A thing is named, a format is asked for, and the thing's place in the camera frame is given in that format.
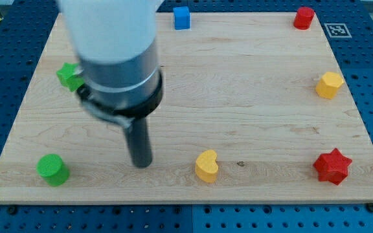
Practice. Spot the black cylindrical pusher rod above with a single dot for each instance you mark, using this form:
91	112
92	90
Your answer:
138	142

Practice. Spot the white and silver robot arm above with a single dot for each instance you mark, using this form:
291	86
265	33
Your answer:
116	44

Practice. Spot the yellow heart block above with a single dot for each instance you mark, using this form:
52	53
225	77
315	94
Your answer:
206	167

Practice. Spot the green star block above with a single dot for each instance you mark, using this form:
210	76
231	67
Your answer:
68	77

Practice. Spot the red star block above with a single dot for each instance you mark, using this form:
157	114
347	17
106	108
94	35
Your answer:
332	167

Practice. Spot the green cylinder block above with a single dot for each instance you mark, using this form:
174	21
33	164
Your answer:
52	169

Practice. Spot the wooden board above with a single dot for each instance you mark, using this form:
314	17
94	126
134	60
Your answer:
241	84

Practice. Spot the blue cube block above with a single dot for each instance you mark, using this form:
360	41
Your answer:
181	17

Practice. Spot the yellow hexagon block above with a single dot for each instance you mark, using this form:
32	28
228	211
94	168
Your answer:
329	84

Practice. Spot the red cylinder block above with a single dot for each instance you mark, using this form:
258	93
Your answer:
304	17

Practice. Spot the white fiducial marker tag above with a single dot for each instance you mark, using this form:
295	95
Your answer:
337	30

